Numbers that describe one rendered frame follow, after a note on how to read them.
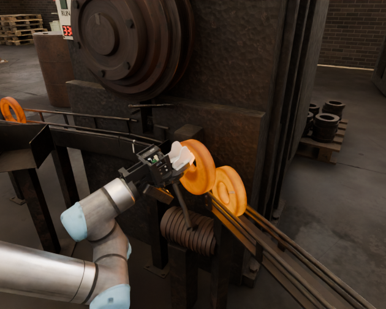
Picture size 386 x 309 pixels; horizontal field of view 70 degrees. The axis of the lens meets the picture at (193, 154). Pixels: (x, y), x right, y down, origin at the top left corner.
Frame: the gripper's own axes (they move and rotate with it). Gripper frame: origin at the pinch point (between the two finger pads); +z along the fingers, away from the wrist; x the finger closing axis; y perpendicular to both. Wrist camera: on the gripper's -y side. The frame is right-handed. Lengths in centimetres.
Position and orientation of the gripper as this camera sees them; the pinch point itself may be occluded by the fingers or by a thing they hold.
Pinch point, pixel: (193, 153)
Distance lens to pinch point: 74.7
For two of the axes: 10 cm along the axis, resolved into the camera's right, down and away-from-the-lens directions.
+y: -2.0, -7.6, -6.2
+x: -6.1, -4.0, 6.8
